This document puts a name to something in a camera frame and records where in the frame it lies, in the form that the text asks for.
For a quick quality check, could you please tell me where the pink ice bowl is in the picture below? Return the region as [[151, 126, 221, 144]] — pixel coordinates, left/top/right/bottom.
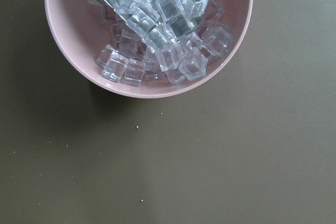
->
[[45, 0, 253, 99]]

